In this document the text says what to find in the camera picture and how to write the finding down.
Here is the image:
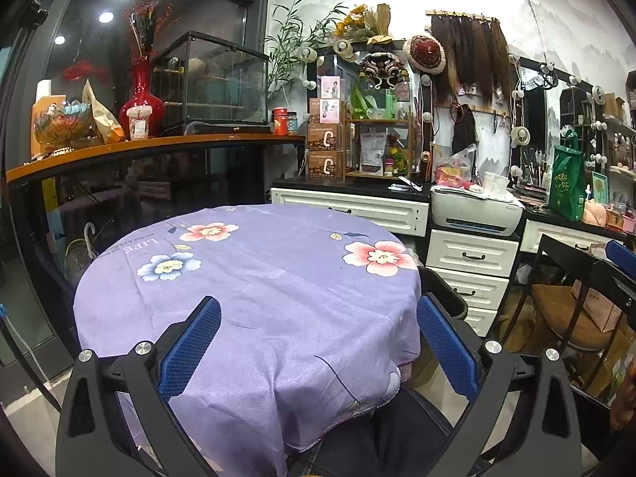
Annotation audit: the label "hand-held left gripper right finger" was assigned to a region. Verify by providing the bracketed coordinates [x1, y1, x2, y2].
[416, 292, 583, 477]

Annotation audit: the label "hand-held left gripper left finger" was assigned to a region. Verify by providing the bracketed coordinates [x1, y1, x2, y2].
[56, 295, 223, 477]

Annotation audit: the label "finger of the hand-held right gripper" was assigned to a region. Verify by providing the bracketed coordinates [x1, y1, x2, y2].
[590, 239, 636, 324]

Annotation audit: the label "black trash bin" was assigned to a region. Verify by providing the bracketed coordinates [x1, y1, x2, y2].
[417, 266, 469, 321]

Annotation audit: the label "person's right hand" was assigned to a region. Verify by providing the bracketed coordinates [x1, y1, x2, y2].
[610, 380, 636, 430]

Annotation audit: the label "peach rounded figurine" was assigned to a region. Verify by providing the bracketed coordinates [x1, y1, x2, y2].
[581, 199, 608, 227]

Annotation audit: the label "pink cardboard box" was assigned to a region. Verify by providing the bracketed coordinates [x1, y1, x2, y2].
[571, 278, 622, 334]

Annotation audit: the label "black metal chair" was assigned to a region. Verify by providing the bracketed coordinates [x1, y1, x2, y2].
[497, 233, 622, 398]

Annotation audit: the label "green tote bag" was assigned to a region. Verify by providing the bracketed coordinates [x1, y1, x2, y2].
[547, 130, 587, 222]

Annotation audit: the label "white vanity cabinet with drawers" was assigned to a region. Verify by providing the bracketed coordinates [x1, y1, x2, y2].
[271, 179, 636, 339]

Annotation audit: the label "person's dark trousers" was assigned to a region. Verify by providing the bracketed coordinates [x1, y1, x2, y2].
[298, 386, 470, 477]

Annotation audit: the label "purple floral tablecloth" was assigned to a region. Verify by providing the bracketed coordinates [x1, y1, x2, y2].
[74, 204, 423, 477]

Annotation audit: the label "white printer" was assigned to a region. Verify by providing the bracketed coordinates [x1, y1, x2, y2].
[430, 186, 525, 237]

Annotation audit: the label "badminton racket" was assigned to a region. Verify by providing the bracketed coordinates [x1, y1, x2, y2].
[64, 238, 95, 279]

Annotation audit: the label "translucent plastic container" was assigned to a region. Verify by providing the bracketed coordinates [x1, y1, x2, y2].
[482, 171, 510, 197]

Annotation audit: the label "vanity mirror with bulbs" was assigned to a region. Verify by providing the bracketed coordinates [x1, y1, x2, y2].
[512, 57, 560, 180]

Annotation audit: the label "pink plastic bag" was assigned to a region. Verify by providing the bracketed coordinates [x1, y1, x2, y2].
[434, 144, 478, 188]

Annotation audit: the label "green yellow bottle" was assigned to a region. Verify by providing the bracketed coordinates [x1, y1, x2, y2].
[386, 134, 405, 176]

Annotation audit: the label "dark hanging wig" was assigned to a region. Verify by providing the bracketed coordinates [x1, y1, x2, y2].
[451, 104, 478, 152]

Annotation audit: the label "glass display counter wooden top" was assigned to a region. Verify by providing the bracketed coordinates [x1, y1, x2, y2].
[5, 133, 306, 309]

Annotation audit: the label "white brown pouch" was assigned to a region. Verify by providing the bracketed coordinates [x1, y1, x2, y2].
[359, 133, 387, 175]

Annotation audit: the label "clear plastic snack jar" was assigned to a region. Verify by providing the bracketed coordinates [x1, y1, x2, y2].
[126, 106, 152, 141]

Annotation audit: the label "wooden shelf rack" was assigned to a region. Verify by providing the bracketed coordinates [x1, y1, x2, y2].
[344, 109, 415, 180]

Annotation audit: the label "gold snack bag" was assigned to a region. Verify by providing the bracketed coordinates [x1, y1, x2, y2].
[82, 79, 126, 145]

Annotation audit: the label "red vase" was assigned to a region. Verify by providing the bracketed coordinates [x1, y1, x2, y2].
[119, 57, 166, 139]

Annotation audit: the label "brown hair extensions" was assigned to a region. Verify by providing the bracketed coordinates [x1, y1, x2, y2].
[428, 10, 512, 105]

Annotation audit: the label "ornate glass bowl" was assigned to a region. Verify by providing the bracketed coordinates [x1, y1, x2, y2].
[33, 100, 95, 149]

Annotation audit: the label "brown box with white picture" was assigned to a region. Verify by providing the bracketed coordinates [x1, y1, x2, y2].
[309, 98, 343, 125]

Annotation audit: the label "black framed glass case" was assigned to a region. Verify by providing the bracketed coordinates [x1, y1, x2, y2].
[150, 31, 269, 132]

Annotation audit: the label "red embroidered hat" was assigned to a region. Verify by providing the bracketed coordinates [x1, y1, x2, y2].
[402, 35, 447, 75]

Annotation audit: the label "pink product box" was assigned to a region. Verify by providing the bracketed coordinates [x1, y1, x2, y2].
[319, 76, 345, 100]

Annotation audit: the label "green bamboo plant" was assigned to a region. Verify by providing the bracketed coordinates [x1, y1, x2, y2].
[263, 0, 349, 95]

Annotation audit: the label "red dried branches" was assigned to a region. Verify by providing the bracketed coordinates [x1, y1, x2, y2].
[122, 0, 172, 60]

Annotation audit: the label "yellow flower bouquet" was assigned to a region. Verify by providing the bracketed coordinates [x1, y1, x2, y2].
[333, 2, 398, 43]

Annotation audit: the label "decorative wall mask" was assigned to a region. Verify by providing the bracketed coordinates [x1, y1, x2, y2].
[360, 52, 411, 90]

